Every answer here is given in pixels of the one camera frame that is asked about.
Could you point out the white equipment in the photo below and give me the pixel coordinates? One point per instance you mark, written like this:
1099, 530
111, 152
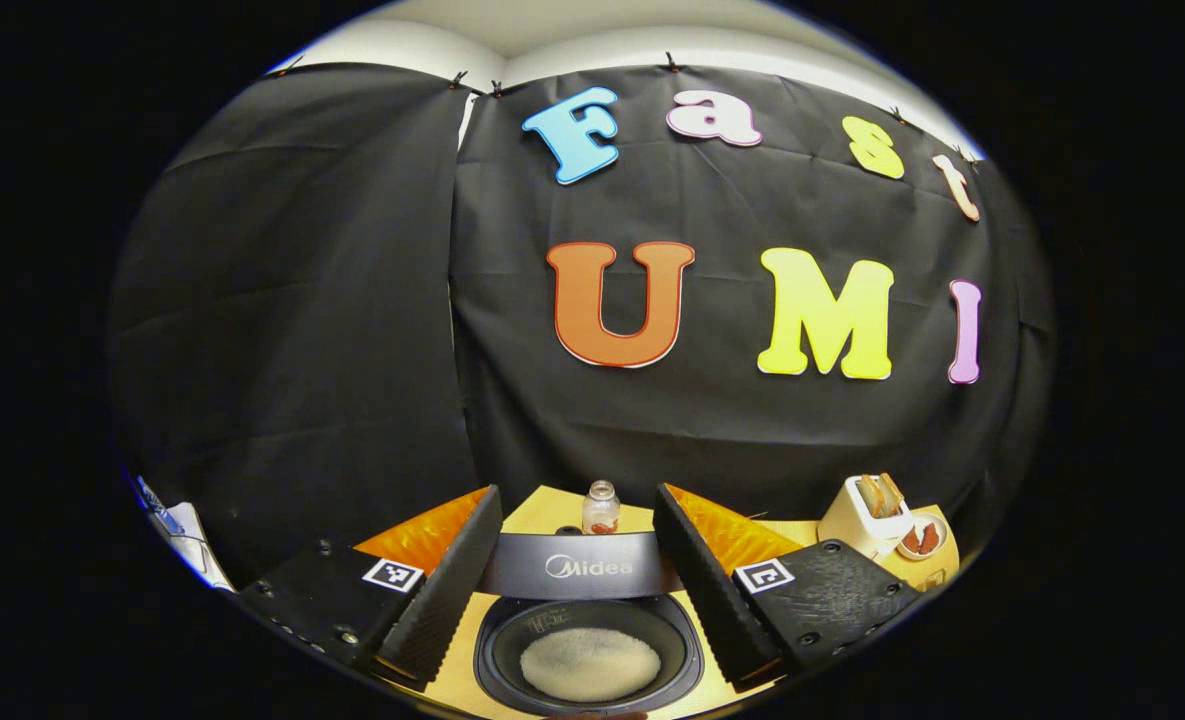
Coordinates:
192, 540

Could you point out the grey rice cooker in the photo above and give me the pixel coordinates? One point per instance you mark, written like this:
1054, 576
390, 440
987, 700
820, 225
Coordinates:
592, 570

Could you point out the brown meat piece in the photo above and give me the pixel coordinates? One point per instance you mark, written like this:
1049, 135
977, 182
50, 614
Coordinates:
930, 537
912, 541

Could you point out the toast bread slice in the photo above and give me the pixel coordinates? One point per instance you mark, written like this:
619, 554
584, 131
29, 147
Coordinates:
892, 490
871, 497

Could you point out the white rice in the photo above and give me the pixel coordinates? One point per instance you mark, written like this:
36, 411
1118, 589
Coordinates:
592, 665

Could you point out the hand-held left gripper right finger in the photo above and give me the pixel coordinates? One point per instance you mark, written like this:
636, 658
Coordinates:
707, 600

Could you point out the black backdrop cloth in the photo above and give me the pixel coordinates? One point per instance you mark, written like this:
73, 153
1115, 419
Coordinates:
302, 350

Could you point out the white toaster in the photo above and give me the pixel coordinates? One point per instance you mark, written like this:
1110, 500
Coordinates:
852, 528

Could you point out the small clear bottle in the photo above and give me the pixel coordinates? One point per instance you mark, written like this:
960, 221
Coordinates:
600, 510

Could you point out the white round plate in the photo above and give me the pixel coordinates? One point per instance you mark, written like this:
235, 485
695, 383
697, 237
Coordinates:
942, 540

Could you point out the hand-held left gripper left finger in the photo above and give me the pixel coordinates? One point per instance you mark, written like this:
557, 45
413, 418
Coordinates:
442, 600

